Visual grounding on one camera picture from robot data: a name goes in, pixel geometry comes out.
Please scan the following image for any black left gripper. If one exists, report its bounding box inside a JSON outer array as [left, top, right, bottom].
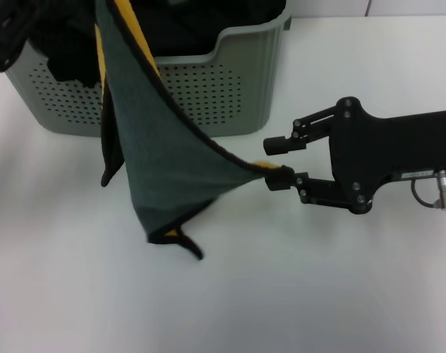
[[0, 0, 31, 73]]

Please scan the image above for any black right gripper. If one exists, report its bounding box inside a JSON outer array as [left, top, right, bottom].
[[263, 95, 446, 215]]

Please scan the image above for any green yellow towel black trim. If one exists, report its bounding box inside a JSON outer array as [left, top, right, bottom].
[[93, 0, 294, 263]]

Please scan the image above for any grey-green perforated storage box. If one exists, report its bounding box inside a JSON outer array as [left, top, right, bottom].
[[4, 7, 294, 138]]

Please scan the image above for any black cloth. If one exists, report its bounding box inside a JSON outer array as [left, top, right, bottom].
[[24, 0, 288, 88]]

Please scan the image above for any right gripper cable with connectors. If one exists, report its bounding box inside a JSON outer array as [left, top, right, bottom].
[[409, 167, 446, 212]]

